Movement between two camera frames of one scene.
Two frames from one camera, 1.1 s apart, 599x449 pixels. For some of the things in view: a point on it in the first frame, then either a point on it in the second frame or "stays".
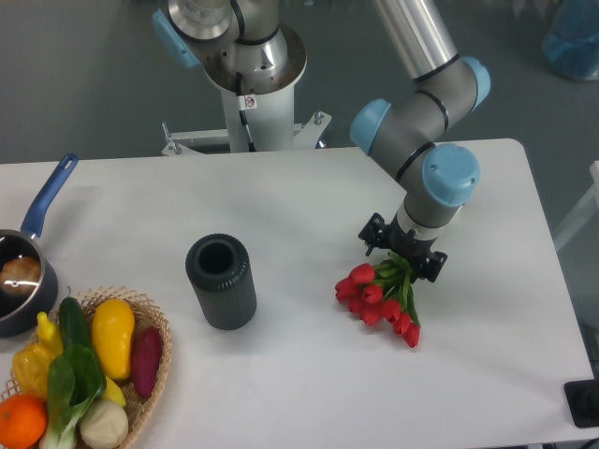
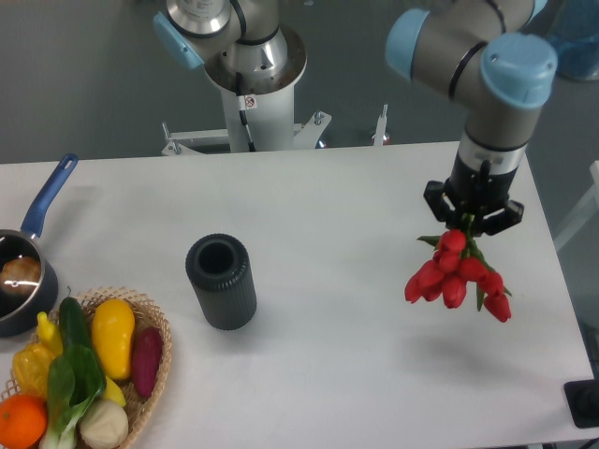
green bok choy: [76, 381] stays
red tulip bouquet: [385, 291] → [457, 263]
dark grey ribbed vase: [219, 268] stays
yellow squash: [112, 329] stays
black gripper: [403, 244] → [475, 189]
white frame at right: [590, 209] stays
